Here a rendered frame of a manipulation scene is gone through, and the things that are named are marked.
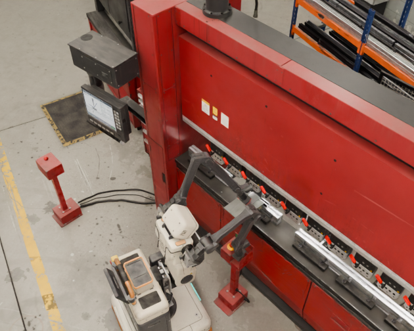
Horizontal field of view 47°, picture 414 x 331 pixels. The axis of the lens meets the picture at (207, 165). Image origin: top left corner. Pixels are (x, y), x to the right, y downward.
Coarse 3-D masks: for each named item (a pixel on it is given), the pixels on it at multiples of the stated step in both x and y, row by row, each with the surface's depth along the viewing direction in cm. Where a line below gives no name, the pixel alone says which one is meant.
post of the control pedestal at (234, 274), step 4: (232, 268) 383; (232, 272) 387; (236, 272) 383; (232, 276) 392; (236, 276) 389; (232, 280) 396; (236, 280) 394; (232, 284) 400; (236, 284) 400; (232, 288) 405; (232, 292) 409; (236, 292) 411
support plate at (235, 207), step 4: (248, 192) 376; (236, 200) 370; (240, 200) 370; (260, 200) 370; (228, 204) 367; (232, 204) 367; (236, 204) 367; (240, 204) 367; (244, 204) 367; (248, 204) 367; (252, 204) 367; (256, 204) 367; (260, 204) 367; (224, 208) 365; (228, 208) 365; (232, 208) 365; (236, 208) 365; (240, 208) 365; (244, 208) 365; (232, 212) 362; (236, 212) 362; (240, 212) 362; (236, 216) 359
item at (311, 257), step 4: (296, 240) 356; (292, 244) 354; (296, 244) 353; (296, 248) 352; (300, 248) 351; (304, 248) 351; (300, 252) 351; (304, 252) 348; (308, 252) 348; (308, 256) 346; (312, 256) 346; (316, 256) 346; (312, 260) 344; (316, 260) 344; (320, 260) 344; (316, 264) 343; (324, 264) 342; (320, 268) 341; (324, 268) 339
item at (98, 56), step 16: (96, 32) 362; (80, 48) 347; (96, 48) 347; (112, 48) 347; (80, 64) 359; (96, 64) 343; (112, 64) 333; (128, 64) 342; (96, 80) 381; (112, 80) 342; (128, 80) 350
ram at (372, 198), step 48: (192, 48) 332; (192, 96) 365; (240, 96) 318; (288, 96) 290; (240, 144) 348; (288, 144) 305; (336, 144) 271; (288, 192) 332; (336, 192) 292; (384, 192) 262; (384, 240) 281
